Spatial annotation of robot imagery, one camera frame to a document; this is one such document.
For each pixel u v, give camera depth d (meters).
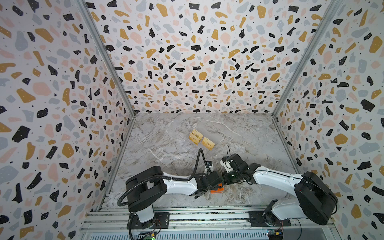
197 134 0.97
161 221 0.73
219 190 0.83
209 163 0.79
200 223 0.73
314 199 0.43
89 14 0.72
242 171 0.67
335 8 0.72
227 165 0.79
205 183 0.65
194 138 0.97
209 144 0.93
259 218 0.74
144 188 0.47
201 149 0.73
